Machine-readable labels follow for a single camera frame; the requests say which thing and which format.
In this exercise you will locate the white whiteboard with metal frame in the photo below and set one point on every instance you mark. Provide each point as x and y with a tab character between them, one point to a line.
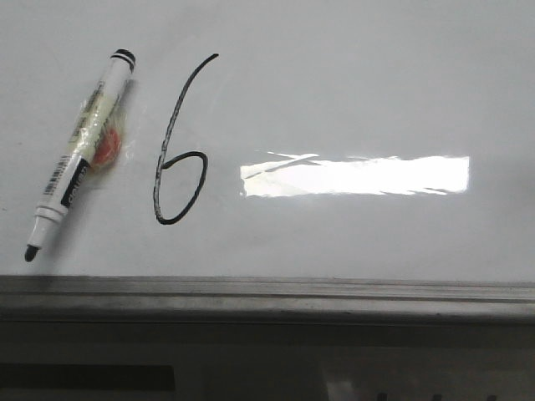
274	160

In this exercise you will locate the white black whiteboard marker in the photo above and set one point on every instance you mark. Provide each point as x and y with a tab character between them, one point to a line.
74	164

